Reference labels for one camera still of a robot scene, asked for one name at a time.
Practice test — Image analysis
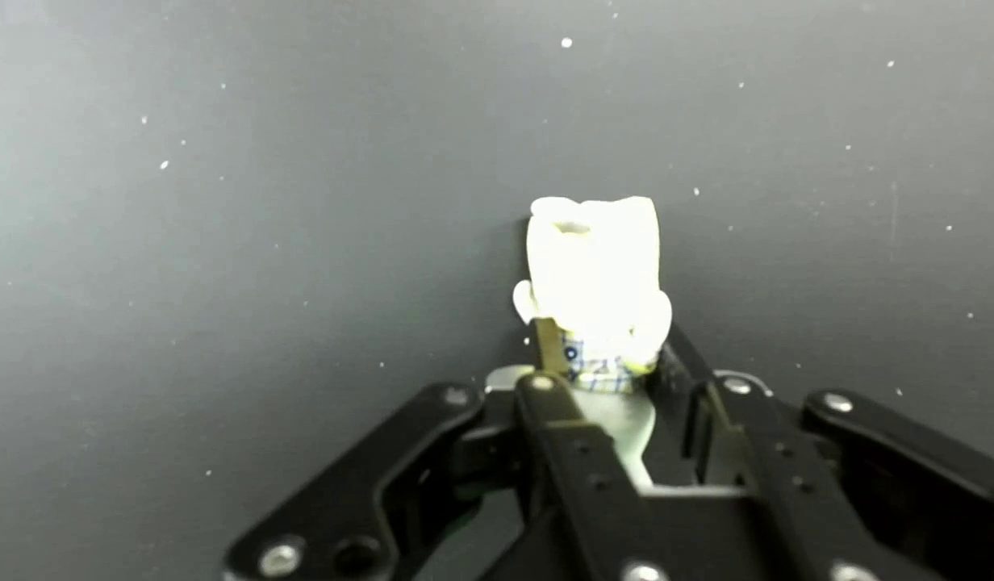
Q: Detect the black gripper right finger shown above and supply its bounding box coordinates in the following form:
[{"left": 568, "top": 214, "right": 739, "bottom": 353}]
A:
[{"left": 652, "top": 322, "right": 994, "bottom": 581}]

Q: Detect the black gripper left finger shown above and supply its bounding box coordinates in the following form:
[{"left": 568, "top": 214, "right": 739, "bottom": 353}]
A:
[{"left": 221, "top": 313, "right": 674, "bottom": 581}]

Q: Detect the small white toy figure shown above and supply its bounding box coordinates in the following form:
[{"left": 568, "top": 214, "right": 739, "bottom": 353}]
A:
[{"left": 509, "top": 194, "right": 674, "bottom": 483}]

